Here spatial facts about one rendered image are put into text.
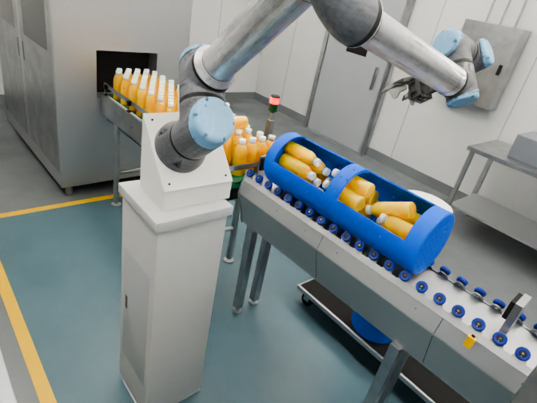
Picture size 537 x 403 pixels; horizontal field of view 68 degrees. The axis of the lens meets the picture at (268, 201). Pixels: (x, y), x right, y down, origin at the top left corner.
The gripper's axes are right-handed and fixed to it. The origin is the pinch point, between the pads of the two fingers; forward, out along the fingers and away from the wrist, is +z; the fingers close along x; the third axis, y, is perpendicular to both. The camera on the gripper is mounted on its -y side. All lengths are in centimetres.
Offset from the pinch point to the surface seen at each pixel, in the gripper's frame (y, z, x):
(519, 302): 80, -20, 25
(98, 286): 62, 190, -59
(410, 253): 61, 6, 7
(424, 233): 54, 0, 8
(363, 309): 82, 41, 18
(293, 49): -307, 340, 258
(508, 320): 86, -16, 25
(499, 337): 91, -14, 21
